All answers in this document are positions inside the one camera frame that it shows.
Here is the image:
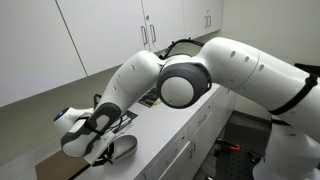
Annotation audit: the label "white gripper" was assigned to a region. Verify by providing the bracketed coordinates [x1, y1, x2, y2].
[84, 131, 115, 167]

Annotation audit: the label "brown cardboard sheet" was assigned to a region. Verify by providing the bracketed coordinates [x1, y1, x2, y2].
[35, 151, 88, 180]

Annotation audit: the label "pile of dark magazines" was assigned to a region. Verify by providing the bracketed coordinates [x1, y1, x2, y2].
[138, 88, 161, 108]

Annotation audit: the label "rear black orange clamp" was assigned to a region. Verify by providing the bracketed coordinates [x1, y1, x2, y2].
[215, 138, 240, 154]

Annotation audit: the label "white upper cabinets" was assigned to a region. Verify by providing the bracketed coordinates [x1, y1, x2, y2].
[0, 0, 223, 107]

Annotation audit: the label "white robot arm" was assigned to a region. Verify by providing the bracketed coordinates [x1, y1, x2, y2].
[54, 37, 320, 180]

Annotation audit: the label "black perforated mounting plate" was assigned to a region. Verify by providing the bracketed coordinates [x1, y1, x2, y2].
[214, 144, 264, 180]

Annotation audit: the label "white lower drawer cabinets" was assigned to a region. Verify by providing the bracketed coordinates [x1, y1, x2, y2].
[139, 87, 235, 180]

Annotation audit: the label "grey bowl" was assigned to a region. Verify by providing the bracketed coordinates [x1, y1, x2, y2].
[110, 135, 137, 160]

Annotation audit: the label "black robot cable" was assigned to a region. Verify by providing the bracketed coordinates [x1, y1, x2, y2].
[158, 38, 205, 61]

